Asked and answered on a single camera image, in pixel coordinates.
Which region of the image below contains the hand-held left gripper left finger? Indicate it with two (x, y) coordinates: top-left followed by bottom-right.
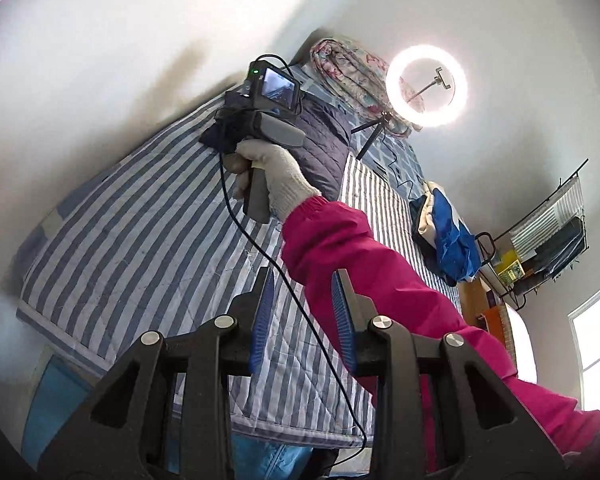
(37, 266), (276, 480)

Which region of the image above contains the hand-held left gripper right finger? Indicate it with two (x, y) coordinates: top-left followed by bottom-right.
(331, 269), (568, 480)

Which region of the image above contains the navy puffer jacket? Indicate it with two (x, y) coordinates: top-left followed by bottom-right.
(199, 101), (353, 202)

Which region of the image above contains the black clothes rack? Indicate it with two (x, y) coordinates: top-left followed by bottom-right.
(475, 159), (591, 311)

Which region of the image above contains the person's right hand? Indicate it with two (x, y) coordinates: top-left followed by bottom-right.
(231, 139), (323, 223)

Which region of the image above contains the folded floral quilt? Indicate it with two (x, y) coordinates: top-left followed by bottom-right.
(310, 36), (426, 133)

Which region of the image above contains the black tripod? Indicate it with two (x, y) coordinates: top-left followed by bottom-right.
(350, 112), (396, 162)

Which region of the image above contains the cream cloth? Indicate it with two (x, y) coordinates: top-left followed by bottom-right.
(417, 180), (451, 251)

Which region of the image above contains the blue garment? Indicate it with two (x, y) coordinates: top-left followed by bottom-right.
(409, 191), (482, 286)

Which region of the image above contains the blue striped bed cover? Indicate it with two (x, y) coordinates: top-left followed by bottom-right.
(16, 95), (463, 448)

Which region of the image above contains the black phone clamp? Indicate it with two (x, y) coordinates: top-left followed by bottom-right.
(420, 66), (452, 92)

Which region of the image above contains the orange box with white cover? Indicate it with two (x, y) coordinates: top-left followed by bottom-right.
(480, 302), (538, 386)

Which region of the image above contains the yellow box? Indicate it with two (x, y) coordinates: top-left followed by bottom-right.
(497, 252), (526, 286)

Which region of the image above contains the light blue under sheet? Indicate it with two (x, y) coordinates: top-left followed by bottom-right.
(22, 357), (311, 480)

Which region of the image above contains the dark hanging garment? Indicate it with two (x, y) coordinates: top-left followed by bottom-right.
(515, 217), (588, 296)

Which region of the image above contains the striped hanging towel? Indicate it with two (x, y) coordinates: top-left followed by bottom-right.
(510, 180), (583, 256)

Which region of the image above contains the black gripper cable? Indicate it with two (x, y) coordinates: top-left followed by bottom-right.
(219, 54), (368, 471)

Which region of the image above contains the white ring light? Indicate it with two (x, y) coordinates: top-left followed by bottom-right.
(385, 45), (468, 128)

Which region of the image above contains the black ring light cable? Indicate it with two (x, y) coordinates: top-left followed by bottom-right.
(380, 142), (426, 201)

